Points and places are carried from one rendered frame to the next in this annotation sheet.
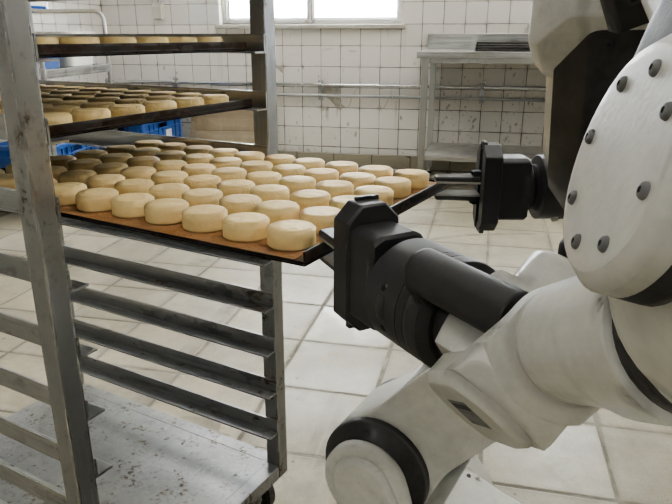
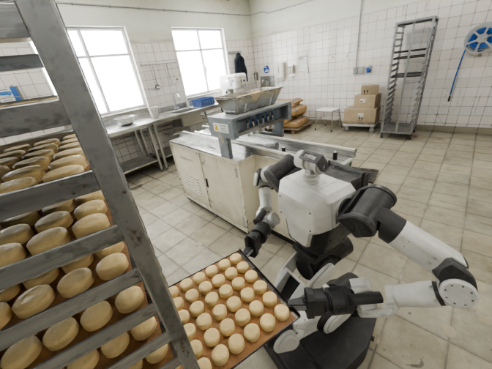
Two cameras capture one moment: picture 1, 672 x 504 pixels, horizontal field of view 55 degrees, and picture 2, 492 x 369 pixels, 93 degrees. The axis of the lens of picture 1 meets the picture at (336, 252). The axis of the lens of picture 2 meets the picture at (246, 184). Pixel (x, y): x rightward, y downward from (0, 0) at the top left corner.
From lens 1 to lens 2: 85 cm
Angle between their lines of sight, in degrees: 54
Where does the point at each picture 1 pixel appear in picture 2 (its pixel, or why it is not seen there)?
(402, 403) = not seen: hidden behind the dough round
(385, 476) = (291, 334)
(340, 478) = (282, 347)
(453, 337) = (364, 307)
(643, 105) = (463, 290)
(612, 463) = not seen: hidden behind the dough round
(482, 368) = (393, 311)
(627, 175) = (465, 297)
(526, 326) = (401, 302)
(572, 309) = (426, 301)
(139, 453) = not seen: outside the picture
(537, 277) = (364, 284)
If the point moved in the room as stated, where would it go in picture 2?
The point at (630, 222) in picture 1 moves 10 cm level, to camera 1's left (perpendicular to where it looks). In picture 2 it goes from (471, 303) to (483, 342)
